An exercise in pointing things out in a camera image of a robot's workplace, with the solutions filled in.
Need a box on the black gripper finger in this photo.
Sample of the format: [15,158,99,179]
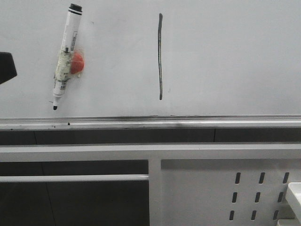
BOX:
[0,52,17,84]

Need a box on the white plastic bin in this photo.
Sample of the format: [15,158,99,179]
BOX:
[276,182,301,226]

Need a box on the red round magnet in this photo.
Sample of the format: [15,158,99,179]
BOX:
[70,52,85,74]

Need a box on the white whiteboard marker pen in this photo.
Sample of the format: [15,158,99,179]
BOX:
[53,3,82,110]

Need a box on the white whiteboard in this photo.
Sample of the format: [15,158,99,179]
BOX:
[0,0,301,130]

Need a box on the white metal rack frame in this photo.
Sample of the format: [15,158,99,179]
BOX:
[0,144,301,226]

